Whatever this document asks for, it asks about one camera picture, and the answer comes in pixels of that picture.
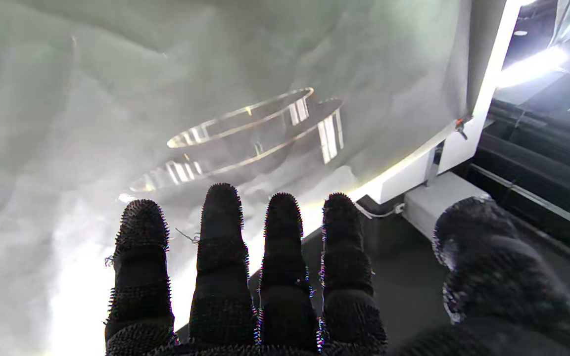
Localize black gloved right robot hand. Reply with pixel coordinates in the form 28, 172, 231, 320
104, 183, 570, 356

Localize thin white cable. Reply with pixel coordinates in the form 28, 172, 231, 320
354, 202, 406, 219

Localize white backdrop frame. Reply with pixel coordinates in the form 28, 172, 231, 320
359, 0, 535, 204

